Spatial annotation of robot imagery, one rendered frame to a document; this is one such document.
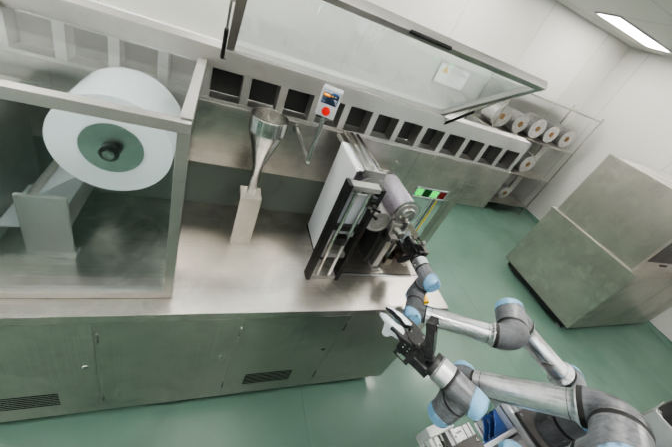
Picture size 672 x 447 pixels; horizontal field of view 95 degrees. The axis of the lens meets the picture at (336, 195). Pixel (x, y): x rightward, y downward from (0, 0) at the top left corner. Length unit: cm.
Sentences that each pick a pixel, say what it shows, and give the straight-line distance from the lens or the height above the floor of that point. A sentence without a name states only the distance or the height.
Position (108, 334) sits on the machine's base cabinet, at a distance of 145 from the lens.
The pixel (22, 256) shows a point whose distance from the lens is 125.
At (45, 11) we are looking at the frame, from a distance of 146.
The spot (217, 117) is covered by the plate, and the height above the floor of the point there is 138.
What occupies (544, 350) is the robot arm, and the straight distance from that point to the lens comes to 169.
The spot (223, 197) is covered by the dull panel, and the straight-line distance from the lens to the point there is 167.
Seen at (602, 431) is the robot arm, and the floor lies 142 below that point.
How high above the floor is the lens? 198
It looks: 32 degrees down
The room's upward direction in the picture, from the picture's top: 24 degrees clockwise
